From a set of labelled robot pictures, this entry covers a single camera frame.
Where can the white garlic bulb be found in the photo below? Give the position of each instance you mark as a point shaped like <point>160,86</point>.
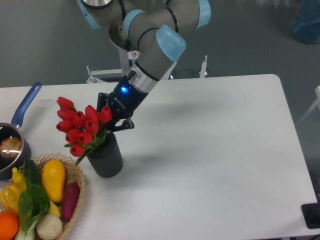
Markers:
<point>50,227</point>

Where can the orange fruit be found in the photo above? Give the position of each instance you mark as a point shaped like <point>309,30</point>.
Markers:
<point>9,225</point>

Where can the yellow bell pepper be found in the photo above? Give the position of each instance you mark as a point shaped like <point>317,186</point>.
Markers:
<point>9,198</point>

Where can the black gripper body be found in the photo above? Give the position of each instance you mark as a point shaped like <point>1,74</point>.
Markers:
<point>124,100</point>

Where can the small yellow gourd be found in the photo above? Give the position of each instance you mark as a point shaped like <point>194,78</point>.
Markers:
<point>18,179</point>

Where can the red tulip bouquet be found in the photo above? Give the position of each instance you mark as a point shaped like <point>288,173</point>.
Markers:
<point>84,130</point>

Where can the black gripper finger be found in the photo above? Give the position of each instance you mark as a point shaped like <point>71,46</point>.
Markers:
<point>102,101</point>
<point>125,125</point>

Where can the blue handled saucepan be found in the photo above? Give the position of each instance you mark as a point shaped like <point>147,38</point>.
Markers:
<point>12,129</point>

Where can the white frame at right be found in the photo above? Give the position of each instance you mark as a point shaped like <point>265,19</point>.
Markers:
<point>313,106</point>

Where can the brown bread roll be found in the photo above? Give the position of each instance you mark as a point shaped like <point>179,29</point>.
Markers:
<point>11,147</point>

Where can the yellow banana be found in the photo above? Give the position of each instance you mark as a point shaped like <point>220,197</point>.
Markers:
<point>53,209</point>

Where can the purple eggplant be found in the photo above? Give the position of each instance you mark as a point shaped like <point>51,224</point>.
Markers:
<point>69,200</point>

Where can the green cucumber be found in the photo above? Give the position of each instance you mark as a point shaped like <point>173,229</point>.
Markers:
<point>31,173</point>

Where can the dark grey ribbed vase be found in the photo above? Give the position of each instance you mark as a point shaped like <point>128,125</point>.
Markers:
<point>107,160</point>

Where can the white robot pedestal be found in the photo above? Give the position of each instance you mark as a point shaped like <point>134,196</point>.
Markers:
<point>127,58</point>

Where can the black device at edge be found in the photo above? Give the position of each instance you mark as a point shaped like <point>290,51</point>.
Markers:
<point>311,214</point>

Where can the green bok choy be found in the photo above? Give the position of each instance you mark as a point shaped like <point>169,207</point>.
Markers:
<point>33,204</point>

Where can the blue transparent container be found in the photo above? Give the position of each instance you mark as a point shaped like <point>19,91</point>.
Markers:
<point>305,25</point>

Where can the yellow squash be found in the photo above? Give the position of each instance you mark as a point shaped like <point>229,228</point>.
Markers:
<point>53,180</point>

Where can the woven wicker basket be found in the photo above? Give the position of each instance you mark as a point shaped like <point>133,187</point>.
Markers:
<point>73,174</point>

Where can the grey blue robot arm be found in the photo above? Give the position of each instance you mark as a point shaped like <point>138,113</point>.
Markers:
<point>156,35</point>

